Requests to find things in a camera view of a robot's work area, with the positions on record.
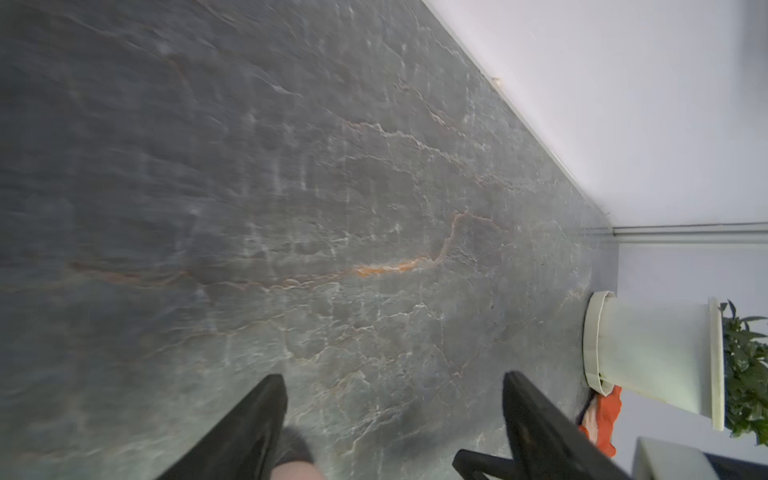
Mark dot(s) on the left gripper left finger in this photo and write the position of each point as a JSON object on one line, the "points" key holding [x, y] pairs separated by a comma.
{"points": [[243, 444]]}

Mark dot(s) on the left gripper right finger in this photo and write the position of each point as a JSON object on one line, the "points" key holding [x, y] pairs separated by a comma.
{"points": [[544, 443]]}

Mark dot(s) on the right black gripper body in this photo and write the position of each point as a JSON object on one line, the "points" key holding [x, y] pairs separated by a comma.
{"points": [[471, 465]]}

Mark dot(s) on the pink earbud charging case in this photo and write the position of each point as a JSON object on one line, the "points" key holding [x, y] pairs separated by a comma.
{"points": [[294, 458]]}

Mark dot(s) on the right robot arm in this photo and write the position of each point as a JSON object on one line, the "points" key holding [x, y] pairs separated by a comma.
{"points": [[654, 459]]}

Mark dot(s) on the red rubber glove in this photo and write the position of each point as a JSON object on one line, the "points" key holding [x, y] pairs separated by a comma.
{"points": [[598, 420]]}

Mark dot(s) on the white plant pot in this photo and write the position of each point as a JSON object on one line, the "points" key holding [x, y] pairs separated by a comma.
{"points": [[670, 352]]}

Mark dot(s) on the green potted plant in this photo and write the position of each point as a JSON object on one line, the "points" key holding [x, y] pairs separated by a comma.
{"points": [[745, 373]]}

